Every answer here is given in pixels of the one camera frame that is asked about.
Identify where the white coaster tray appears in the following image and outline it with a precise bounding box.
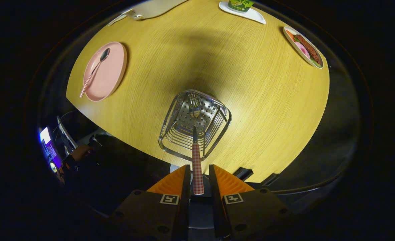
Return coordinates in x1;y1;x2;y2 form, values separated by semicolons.
219;1;267;25

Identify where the spoon with checked handle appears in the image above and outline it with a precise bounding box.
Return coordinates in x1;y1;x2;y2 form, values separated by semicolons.
79;48;111;98

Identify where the fork with checked handle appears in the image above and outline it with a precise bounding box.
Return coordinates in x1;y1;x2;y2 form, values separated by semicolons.
188;97;205;195

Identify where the black table bracket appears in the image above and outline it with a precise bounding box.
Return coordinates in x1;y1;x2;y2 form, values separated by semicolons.
261;173;280;186
233;167;254;181

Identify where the white flat stand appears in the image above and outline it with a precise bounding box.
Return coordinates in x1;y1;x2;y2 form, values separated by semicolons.
56;115;78;155

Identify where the green drink bottle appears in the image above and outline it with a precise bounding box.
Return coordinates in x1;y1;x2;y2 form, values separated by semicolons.
227;0;255;12

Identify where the metal wire cutlery basket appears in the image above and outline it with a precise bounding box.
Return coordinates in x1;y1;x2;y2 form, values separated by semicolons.
158;89;232;162

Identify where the white toaster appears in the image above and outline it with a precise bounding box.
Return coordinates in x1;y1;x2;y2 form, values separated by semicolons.
122;0;188;20

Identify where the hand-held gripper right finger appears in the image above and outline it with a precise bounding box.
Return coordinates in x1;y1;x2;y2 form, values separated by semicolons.
209;164;290;241

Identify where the lit laptop screen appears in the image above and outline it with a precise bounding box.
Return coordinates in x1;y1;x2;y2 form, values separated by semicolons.
38;127;64;174

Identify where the pink round plate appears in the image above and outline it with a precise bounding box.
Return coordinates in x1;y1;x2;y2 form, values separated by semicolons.
83;42;128;102

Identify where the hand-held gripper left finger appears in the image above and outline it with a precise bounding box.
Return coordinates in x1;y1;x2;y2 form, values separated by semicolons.
110;164;192;241

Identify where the white plate with food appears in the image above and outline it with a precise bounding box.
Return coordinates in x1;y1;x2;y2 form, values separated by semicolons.
283;26;324;69

